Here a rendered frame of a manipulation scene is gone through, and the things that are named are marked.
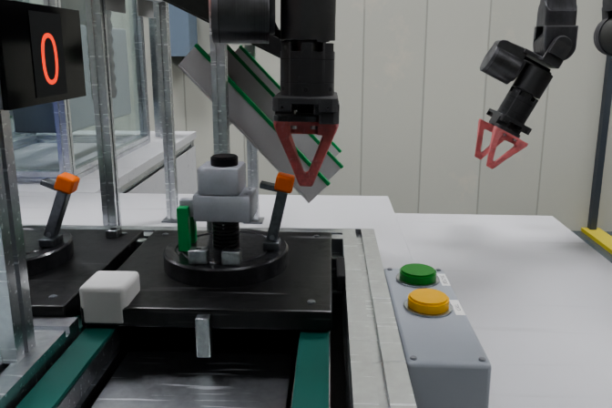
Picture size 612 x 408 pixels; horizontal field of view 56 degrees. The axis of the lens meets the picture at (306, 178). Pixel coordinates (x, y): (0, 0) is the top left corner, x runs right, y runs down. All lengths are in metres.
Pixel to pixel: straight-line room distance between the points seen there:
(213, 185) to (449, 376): 0.30
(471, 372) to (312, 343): 0.14
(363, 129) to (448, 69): 0.67
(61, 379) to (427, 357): 0.30
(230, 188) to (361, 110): 3.28
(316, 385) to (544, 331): 0.40
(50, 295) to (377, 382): 0.33
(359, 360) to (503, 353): 0.28
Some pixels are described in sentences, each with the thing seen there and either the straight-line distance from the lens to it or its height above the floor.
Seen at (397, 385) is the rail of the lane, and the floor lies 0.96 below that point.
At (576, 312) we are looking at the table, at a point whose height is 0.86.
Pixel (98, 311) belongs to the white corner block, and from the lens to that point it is 0.59.
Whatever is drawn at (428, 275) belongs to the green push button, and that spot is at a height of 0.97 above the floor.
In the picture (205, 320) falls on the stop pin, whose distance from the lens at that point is 0.55.
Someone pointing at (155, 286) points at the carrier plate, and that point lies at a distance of 0.62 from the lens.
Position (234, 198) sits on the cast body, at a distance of 0.62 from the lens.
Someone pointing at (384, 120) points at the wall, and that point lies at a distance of 3.89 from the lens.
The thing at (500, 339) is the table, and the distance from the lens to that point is 0.77.
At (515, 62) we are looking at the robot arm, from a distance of 1.16.
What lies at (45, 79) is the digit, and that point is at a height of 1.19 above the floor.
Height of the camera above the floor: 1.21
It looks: 13 degrees down
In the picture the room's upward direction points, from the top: straight up
